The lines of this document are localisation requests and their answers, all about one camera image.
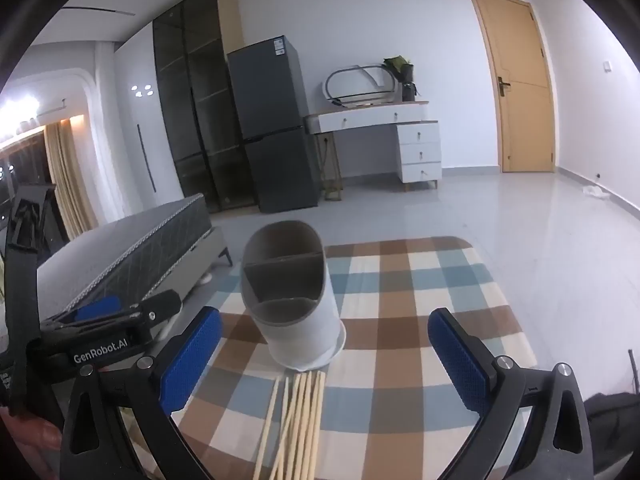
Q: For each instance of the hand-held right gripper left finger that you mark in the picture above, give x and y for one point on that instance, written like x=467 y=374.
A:
x=192 y=360

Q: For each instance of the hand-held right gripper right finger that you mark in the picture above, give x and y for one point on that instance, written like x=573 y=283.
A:
x=457 y=360

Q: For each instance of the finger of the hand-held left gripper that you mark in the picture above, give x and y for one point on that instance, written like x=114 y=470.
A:
x=165 y=304
x=100 y=307

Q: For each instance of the grey divided utensil holder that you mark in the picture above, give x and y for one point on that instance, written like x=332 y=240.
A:
x=300 y=330

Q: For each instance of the bunch of wooden chopsticks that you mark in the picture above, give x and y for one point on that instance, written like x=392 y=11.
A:
x=300 y=425

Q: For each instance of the person's left hand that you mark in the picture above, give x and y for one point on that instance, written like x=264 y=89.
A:
x=27 y=435

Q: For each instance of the dark grey quilted bed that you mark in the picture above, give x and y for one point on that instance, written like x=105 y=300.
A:
x=140 y=250

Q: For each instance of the plaid table mat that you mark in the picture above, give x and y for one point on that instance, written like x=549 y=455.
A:
x=400 y=310

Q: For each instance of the beige curtain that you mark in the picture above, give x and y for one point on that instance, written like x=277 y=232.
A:
x=70 y=185

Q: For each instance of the dark window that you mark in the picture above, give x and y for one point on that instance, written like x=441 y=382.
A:
x=25 y=160

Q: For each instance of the black cloth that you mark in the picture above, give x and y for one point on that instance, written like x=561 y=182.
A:
x=615 y=420

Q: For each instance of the white wardrobe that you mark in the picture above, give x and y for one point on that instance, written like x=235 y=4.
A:
x=135 y=135

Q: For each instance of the dark glass cabinet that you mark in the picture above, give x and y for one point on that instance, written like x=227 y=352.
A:
x=200 y=110

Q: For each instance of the gold metal stool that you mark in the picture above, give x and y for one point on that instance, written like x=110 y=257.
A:
x=331 y=191

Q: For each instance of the white dressing table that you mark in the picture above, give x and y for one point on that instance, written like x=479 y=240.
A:
x=420 y=150

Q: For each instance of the white crumpled paper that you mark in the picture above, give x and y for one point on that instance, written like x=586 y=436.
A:
x=595 y=191

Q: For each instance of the grey refrigerator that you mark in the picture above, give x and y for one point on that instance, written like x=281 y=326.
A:
x=270 y=110

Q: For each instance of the wooden door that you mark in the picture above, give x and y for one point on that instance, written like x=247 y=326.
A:
x=520 y=110

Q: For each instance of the dark vase with plant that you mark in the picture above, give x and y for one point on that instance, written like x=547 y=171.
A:
x=407 y=90

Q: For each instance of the oval framed mirror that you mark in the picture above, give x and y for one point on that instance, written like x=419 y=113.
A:
x=360 y=85

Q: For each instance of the ceiling air vent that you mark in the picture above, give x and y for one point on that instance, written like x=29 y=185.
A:
x=100 y=10

